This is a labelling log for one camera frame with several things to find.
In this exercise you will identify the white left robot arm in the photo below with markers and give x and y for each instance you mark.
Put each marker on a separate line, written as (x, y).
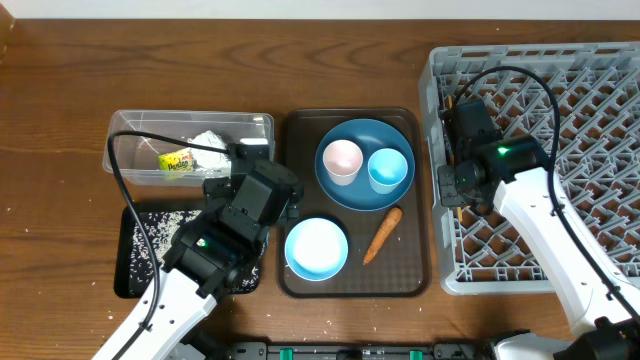
(209, 255)

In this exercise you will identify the pink cup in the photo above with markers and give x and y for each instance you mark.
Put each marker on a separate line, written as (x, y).
(342, 160)

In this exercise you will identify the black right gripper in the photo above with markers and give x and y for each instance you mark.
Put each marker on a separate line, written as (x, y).
(449, 195)

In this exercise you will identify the grey dishwasher rack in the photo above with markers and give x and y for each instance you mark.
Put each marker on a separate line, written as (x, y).
(584, 94)

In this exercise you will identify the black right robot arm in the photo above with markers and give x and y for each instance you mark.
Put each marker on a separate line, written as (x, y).
(515, 178)

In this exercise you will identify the orange carrot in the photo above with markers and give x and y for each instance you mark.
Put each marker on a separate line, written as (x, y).
(387, 226)

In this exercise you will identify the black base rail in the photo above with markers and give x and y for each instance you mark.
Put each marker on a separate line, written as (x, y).
(308, 351)

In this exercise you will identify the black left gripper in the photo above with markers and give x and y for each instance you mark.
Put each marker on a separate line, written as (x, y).
(223, 190)

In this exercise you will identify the yellow snack wrapper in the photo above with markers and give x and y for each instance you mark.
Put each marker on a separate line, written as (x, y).
(180, 160)

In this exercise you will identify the light blue rice bowl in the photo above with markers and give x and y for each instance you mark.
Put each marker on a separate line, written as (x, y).
(316, 249)

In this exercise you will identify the dark blue plate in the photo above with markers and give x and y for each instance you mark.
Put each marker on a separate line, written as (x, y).
(370, 135)

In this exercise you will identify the black tray bin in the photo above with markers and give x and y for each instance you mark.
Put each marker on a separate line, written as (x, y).
(165, 205)

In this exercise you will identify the light blue cup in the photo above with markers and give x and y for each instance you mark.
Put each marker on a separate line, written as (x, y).
(387, 168)

